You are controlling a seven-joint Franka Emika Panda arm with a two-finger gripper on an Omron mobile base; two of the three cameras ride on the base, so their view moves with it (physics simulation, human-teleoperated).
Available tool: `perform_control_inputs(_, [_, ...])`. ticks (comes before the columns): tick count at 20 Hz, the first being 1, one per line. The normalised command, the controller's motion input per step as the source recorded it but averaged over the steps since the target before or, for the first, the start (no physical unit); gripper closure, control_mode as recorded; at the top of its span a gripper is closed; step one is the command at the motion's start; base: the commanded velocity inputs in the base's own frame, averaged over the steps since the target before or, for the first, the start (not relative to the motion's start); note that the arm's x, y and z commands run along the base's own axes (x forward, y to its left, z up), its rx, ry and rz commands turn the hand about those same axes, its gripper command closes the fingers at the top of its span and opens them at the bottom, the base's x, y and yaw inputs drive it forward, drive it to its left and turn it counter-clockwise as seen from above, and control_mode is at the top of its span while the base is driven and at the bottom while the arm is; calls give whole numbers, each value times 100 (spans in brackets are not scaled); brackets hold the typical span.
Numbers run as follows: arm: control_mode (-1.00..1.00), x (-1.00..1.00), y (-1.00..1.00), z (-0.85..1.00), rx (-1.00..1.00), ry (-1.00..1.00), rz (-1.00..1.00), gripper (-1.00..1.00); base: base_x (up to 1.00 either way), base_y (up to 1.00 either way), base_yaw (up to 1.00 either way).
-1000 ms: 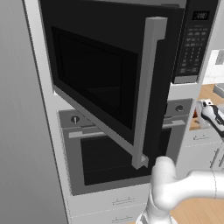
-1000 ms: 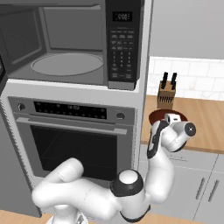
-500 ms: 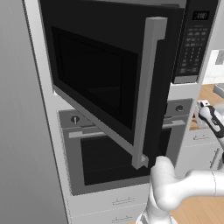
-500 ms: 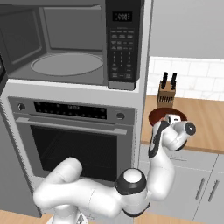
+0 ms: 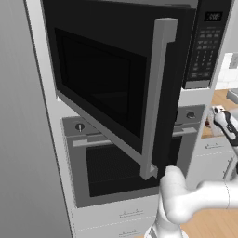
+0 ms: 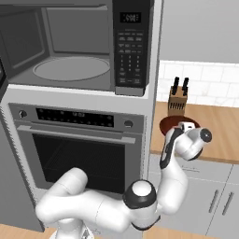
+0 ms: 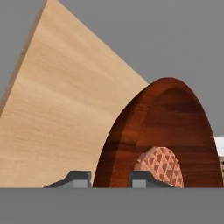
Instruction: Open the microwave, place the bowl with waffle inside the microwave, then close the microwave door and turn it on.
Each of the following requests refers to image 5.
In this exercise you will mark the black microwave oven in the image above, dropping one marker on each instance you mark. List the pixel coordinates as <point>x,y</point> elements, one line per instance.
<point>207,46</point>

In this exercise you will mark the steel built-in oven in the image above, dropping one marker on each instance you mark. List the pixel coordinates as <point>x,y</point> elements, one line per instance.
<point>105,173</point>

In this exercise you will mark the grey fridge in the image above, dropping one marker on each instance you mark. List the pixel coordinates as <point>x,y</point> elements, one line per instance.
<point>28,124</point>

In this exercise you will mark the round steel oven knob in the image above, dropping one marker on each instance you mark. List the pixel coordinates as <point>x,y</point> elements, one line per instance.
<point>191,115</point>
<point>80,127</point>

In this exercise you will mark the white tall oven cabinet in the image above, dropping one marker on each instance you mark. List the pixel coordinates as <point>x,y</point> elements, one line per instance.
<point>52,102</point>

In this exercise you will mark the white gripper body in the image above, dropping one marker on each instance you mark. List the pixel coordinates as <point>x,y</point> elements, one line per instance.
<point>217,116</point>

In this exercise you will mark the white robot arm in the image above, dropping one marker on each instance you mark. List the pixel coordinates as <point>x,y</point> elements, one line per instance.
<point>176,201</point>

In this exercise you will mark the black microwave door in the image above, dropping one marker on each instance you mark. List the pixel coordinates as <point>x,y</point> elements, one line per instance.
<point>99,77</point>

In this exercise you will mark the grey wall socket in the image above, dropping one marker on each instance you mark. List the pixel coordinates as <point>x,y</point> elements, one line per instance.
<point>235,60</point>

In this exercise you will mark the white cupboard door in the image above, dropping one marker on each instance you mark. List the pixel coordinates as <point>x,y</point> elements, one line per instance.
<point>207,169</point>

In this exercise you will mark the white drawer front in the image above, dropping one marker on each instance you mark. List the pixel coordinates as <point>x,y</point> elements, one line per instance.
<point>217,152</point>
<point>102,215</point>
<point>102,232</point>

